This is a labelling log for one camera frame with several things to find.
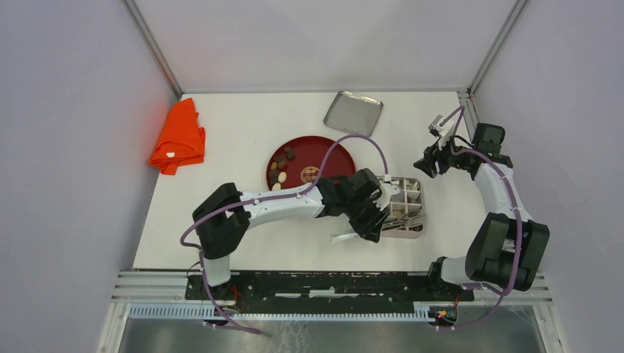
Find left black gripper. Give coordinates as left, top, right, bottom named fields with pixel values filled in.
left=344, top=194, right=391, bottom=243

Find pink tin box with dividers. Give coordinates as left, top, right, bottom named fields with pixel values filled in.
left=387, top=177, right=425, bottom=239

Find silver serving tongs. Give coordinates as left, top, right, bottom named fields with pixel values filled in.
left=330, top=213, right=425, bottom=243

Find red round plate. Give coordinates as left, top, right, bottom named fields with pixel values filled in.
left=265, top=135, right=356, bottom=189

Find silver tin lid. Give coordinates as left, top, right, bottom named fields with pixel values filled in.
left=323, top=90, right=384, bottom=137

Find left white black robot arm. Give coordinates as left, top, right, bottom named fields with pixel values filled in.
left=190, top=168, right=400, bottom=300

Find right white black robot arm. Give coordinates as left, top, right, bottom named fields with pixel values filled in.
left=414, top=122, right=550, bottom=300

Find white oval chocolate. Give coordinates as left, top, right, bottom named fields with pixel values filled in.
left=277, top=171, right=287, bottom=184

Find orange folded cloth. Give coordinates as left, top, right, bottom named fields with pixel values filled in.
left=148, top=98, right=206, bottom=175

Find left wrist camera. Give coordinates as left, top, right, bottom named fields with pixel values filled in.
left=376, top=182, right=401, bottom=209

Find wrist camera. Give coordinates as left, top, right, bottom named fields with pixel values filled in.
left=428, top=115, right=456, bottom=151
left=376, top=182, right=401, bottom=209

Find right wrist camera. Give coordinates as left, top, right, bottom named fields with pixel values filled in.
left=428, top=115, right=456, bottom=151

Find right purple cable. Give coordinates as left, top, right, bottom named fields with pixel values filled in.
left=441, top=105, right=523, bottom=331

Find purple cable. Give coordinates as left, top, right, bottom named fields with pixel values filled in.
left=180, top=134, right=390, bottom=335
left=441, top=105, right=523, bottom=331

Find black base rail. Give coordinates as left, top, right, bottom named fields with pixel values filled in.
left=185, top=271, right=475, bottom=314

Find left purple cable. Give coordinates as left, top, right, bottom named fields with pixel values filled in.
left=180, top=134, right=390, bottom=335

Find white slotted cable duct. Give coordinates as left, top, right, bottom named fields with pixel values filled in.
left=129, top=304, right=433, bottom=323

